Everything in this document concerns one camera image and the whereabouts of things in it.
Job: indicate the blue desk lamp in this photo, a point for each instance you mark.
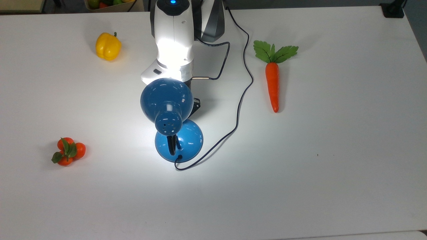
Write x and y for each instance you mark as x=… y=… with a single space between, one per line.
x=166 y=96

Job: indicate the yellow toy bell pepper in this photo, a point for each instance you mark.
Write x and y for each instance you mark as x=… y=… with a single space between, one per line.
x=107 y=46

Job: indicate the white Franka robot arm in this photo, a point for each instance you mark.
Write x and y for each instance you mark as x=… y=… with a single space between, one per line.
x=173 y=33

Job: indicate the black table clamp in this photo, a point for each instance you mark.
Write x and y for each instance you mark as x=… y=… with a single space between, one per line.
x=393 y=10

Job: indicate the toy orange cluster with leaves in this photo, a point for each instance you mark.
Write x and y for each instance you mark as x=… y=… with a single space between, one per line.
x=79 y=150

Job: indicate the bowl of toy fruit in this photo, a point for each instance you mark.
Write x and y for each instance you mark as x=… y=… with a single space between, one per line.
x=106 y=8

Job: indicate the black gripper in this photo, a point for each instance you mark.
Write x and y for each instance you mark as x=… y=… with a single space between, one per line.
x=196 y=104

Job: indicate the orange toy carrot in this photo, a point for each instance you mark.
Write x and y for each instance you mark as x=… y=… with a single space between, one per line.
x=272 y=83

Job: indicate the wooden furniture edge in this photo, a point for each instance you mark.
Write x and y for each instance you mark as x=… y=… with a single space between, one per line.
x=20 y=5

